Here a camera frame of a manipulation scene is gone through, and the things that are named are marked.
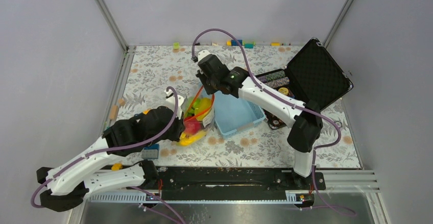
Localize yellow mango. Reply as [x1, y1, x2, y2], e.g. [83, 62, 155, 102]
[194, 97, 212, 121]

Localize light blue plastic basket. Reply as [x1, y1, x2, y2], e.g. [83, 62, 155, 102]
[213, 91, 266, 138]

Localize green pepper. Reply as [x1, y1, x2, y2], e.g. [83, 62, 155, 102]
[185, 97, 195, 115]

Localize clear zip top bag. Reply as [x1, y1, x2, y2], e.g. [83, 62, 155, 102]
[178, 86, 215, 146]

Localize yellow banana bunch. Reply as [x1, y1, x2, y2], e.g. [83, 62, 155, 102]
[178, 130, 207, 146]

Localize red apple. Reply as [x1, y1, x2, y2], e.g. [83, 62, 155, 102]
[184, 118, 202, 136]

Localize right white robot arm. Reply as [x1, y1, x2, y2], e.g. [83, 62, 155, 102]
[192, 51, 323, 189]

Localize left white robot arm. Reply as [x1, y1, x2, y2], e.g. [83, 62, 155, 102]
[31, 106, 185, 212]

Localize blue grey block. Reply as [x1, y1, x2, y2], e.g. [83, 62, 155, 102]
[141, 144, 160, 160]

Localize wooden block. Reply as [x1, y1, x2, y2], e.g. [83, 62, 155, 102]
[108, 105, 119, 120]

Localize blue yellow toy bricks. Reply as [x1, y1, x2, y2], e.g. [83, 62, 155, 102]
[226, 39, 256, 49]

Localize black poker chip case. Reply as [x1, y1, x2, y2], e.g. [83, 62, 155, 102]
[256, 38, 353, 111]

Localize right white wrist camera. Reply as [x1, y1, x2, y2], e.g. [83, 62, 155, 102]
[192, 50, 211, 63]

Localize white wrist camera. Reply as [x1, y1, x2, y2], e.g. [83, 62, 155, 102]
[163, 86, 185, 119]
[192, 50, 211, 63]

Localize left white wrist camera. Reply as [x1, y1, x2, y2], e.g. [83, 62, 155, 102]
[163, 86, 185, 119]

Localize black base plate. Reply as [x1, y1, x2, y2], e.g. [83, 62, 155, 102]
[139, 166, 326, 202]

